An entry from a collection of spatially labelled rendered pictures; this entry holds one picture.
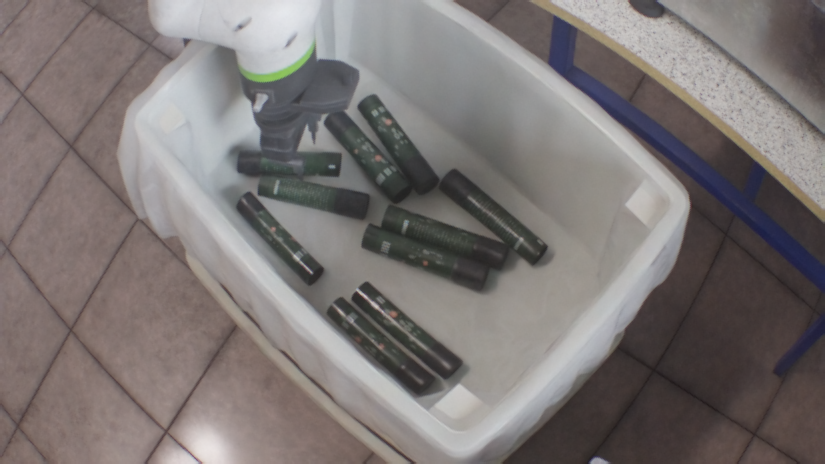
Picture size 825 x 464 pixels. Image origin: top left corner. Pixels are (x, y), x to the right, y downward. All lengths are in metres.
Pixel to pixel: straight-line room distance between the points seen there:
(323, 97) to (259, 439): 0.81
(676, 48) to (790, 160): 0.22
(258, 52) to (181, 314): 0.94
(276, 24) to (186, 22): 0.12
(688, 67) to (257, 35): 0.53
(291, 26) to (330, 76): 0.17
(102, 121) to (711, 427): 1.51
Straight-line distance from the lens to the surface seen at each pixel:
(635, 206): 1.15
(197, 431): 1.77
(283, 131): 1.15
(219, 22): 0.97
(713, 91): 1.17
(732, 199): 1.47
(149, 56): 2.18
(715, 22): 1.14
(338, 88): 1.10
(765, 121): 1.18
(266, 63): 1.01
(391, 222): 1.32
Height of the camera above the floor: 1.68
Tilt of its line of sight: 65 degrees down
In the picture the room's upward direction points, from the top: 2 degrees clockwise
